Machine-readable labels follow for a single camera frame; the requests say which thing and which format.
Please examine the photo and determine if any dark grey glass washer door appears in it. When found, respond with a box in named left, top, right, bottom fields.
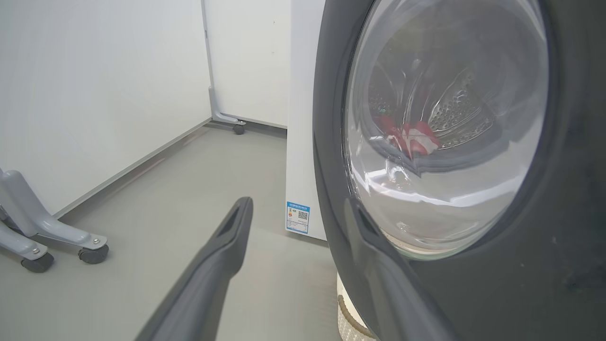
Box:
left=312, top=0, right=606, bottom=341

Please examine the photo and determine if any white washing machine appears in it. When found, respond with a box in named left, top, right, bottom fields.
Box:
left=285, top=0, right=328, bottom=242

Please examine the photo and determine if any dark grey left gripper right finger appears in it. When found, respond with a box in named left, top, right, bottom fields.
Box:
left=344, top=199, right=457, bottom=341

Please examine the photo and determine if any grey stand leg with caster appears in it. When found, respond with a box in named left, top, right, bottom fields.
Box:
left=0, top=220, right=55, bottom=274
left=0, top=170, right=109, bottom=264

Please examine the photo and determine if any grey partition foot with caster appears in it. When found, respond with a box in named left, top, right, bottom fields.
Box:
left=208, top=85, right=247, bottom=135

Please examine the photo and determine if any blue energy label sticker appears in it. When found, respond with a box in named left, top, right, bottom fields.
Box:
left=285, top=201, right=311, bottom=234

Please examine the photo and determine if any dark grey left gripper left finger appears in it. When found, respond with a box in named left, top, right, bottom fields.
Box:
left=135, top=197, right=254, bottom=341

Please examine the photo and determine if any beige perforated laundry basket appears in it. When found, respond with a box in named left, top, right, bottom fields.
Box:
left=336, top=274, right=377, bottom=341

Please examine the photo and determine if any red and white garment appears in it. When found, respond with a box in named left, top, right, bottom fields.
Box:
left=379, top=116, right=441, bottom=157

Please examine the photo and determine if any white partition panel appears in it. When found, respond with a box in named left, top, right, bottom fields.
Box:
left=201, top=0, right=292, bottom=129

